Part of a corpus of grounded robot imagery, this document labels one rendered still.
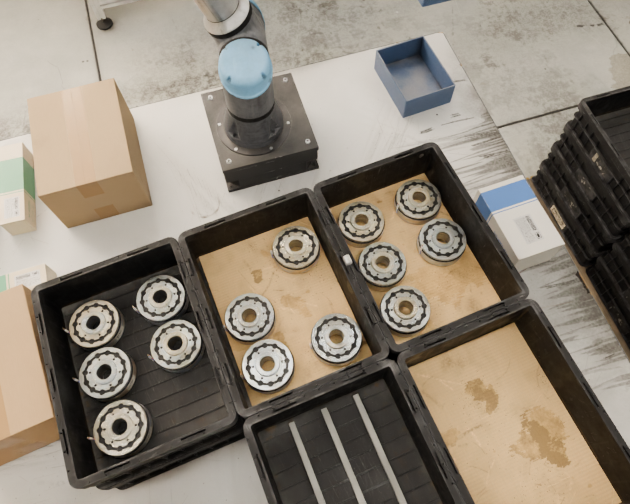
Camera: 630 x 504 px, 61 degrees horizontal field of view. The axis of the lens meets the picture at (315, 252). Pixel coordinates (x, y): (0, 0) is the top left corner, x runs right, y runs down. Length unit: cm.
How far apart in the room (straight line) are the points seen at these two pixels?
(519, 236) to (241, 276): 64
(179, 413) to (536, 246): 86
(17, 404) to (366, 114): 110
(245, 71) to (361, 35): 162
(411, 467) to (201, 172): 90
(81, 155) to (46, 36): 175
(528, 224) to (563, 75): 156
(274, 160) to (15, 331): 69
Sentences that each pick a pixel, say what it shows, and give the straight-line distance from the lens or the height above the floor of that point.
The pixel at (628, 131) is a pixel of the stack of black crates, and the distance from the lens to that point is 204.
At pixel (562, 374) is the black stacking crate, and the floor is 89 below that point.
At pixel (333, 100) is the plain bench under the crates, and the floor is 70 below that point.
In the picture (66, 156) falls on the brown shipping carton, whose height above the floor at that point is 86.
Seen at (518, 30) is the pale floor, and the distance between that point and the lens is 296.
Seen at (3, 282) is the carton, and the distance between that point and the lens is 144.
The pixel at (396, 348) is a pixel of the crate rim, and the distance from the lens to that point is 102.
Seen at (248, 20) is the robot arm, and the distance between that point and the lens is 131.
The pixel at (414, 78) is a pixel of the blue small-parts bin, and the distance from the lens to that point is 166.
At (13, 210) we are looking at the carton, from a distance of 152.
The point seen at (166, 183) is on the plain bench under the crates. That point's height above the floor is 70.
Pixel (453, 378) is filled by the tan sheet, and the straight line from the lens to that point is 113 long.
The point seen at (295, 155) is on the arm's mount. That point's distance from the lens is 137.
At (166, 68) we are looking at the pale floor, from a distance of 275.
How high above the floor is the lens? 190
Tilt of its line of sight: 65 degrees down
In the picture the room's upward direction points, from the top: 2 degrees counter-clockwise
